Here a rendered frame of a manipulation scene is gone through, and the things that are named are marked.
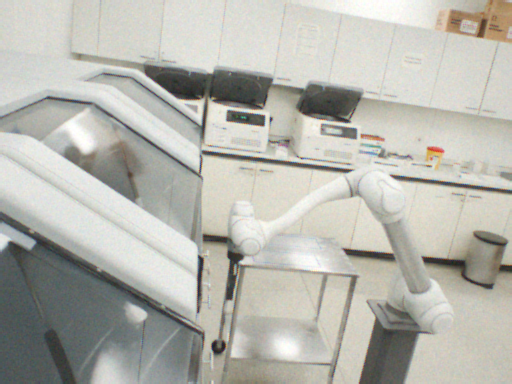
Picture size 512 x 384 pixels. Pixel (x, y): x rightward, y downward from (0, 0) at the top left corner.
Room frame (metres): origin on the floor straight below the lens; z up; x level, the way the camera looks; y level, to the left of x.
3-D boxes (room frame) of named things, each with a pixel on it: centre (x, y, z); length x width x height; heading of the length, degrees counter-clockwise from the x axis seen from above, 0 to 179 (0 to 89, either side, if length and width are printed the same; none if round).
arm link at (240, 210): (1.87, 0.06, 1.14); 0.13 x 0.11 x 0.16; 14
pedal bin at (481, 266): (4.33, -2.20, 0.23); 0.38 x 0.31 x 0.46; 10
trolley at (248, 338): (2.41, -0.22, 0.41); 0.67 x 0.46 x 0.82; 100
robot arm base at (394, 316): (2.14, -0.76, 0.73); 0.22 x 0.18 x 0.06; 10
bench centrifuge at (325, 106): (4.62, -0.51, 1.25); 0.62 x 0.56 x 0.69; 9
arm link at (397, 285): (2.11, -0.77, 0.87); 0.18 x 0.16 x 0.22; 14
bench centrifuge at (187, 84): (4.38, 0.91, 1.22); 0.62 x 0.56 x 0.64; 8
